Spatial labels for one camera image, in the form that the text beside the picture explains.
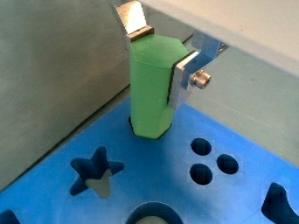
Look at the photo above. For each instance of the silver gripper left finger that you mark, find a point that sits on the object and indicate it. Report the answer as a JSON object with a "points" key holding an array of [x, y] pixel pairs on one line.
{"points": [[131, 17]]}

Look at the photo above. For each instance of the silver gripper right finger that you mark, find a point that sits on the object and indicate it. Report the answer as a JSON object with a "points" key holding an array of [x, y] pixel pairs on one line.
{"points": [[188, 74]]}

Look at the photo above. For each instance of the blue shape sorting board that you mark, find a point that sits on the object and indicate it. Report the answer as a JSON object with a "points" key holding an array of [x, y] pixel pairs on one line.
{"points": [[200, 175]]}

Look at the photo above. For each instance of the green hexagonal prism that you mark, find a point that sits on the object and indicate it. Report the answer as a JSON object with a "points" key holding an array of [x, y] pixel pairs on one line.
{"points": [[152, 56]]}

